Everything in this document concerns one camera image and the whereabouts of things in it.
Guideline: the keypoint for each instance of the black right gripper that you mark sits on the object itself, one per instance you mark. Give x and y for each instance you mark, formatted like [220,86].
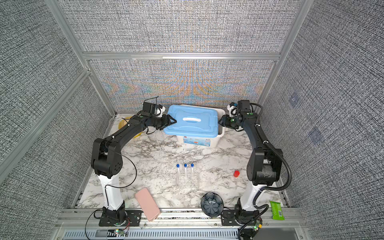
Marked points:
[226,121]

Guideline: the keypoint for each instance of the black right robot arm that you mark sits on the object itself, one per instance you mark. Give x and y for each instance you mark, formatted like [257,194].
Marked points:
[263,168]

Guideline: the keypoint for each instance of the white plastic storage box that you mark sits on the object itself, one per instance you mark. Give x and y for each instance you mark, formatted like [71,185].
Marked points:
[207,142]

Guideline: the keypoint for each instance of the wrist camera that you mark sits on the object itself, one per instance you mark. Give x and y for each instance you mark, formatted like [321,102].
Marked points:
[235,108]
[152,110]

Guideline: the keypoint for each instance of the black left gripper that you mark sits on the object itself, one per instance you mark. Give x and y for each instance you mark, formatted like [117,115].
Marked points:
[167,122]

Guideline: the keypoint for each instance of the blue plastic box lid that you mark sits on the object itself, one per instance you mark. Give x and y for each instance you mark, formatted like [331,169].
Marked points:
[193,122]

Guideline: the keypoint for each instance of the green wipes packet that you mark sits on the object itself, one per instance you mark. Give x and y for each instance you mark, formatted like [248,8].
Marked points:
[277,211]

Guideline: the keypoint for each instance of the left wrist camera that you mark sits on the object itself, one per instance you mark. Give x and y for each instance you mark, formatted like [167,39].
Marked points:
[152,110]

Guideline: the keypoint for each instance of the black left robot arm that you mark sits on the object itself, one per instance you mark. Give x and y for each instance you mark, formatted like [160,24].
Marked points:
[107,162]

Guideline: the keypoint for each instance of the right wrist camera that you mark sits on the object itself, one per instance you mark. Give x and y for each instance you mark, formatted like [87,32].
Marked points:
[235,108]

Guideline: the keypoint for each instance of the black flower-shaped dish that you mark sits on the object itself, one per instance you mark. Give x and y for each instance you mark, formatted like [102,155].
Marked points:
[212,204]

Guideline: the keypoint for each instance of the clear plastic test tube rack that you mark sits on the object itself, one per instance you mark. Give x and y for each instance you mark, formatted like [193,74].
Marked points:
[189,184]

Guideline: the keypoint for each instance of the red bottle cap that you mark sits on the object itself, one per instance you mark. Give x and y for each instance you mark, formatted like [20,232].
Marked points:
[236,173]

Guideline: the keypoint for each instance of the yellow bamboo steamer basket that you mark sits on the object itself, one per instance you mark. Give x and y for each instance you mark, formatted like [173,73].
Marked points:
[124,122]

